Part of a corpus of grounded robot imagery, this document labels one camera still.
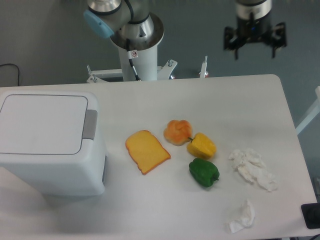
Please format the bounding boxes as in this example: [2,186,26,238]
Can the white frame bar right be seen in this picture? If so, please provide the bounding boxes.
[295,86,320,135]

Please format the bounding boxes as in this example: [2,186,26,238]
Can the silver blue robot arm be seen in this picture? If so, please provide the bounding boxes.
[83,0,287,58]

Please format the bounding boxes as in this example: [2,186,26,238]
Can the small crumpled white tissue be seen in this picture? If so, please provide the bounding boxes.
[227,199,256,234]

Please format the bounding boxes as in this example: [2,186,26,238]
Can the black device at edge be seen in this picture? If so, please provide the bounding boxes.
[301,203,320,230]

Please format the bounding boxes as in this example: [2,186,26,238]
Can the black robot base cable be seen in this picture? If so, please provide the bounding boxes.
[125,38,142,82]

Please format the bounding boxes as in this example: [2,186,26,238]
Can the white trash can lid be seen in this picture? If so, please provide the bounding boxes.
[0,94,88,155]

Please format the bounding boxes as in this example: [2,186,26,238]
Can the white trash can body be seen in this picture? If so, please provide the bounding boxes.
[0,90,107,196]

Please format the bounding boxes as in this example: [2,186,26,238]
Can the yellow toy bell pepper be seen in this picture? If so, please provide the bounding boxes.
[186,132,217,160]

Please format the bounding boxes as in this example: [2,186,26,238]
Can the large crumpled white tissue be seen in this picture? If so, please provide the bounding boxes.
[228,148,279,192]

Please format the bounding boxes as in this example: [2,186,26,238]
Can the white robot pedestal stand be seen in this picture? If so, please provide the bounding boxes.
[86,46,210,84]

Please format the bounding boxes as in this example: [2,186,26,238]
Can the orange toy bread roll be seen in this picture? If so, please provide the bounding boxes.
[163,119,193,146]

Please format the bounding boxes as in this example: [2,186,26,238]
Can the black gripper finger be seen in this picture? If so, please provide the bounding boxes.
[223,26,247,60]
[262,22,287,59]

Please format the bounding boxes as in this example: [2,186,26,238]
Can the green toy bell pepper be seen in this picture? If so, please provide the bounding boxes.
[189,158,220,188]

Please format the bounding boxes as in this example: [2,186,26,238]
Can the toy bread slice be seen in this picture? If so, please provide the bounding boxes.
[125,130,171,175]

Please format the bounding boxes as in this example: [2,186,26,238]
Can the black floor cable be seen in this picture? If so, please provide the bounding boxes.
[0,63,21,87]

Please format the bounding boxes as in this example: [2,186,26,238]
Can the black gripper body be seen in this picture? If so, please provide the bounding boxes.
[235,12,272,45]

